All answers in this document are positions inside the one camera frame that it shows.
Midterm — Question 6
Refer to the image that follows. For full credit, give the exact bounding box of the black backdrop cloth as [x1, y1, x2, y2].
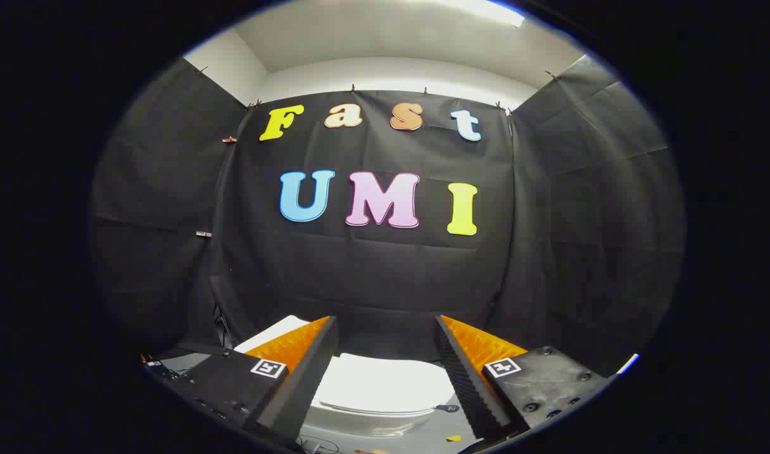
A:
[88, 54, 685, 379]

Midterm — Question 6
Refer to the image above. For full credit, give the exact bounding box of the white toilet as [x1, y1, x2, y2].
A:
[233, 315, 462, 440]

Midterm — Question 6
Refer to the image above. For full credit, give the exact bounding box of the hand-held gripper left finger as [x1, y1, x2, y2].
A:
[144, 315, 340, 445]

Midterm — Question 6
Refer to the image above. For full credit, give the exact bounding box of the black floor cable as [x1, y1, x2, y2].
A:
[300, 435, 338, 454]

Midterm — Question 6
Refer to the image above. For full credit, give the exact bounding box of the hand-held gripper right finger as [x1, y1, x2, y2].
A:
[435, 314, 612, 442]

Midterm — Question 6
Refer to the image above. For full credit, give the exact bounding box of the white toilet lid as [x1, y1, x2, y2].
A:
[317, 352, 457, 415]

